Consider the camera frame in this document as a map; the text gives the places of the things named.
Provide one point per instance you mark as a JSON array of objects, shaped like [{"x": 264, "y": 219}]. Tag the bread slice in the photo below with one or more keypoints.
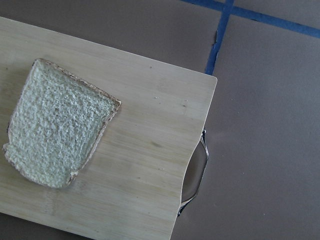
[{"x": 56, "y": 125}]

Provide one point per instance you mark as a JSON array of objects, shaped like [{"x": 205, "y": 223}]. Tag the bamboo cutting board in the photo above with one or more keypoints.
[{"x": 131, "y": 188}]

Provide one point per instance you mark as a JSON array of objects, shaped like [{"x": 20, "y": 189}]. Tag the metal cutting board handle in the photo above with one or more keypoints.
[{"x": 194, "y": 173}]

